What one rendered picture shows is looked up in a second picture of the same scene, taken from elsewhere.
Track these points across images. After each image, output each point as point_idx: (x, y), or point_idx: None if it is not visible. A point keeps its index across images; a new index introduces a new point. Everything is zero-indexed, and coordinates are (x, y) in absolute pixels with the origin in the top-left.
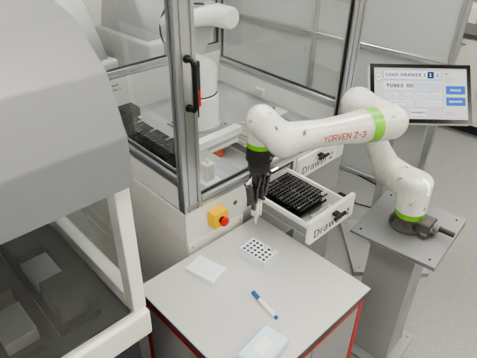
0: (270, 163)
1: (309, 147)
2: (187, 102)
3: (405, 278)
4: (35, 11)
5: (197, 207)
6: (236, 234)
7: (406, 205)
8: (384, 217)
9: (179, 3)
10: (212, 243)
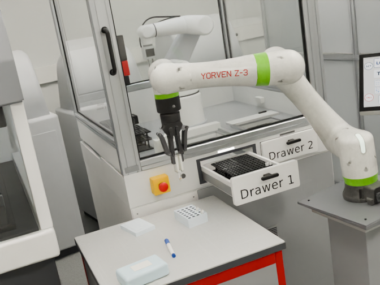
0: (177, 113)
1: (186, 82)
2: (110, 67)
3: (364, 258)
4: None
5: (137, 172)
6: (182, 207)
7: (345, 166)
8: (341, 191)
9: None
10: (157, 212)
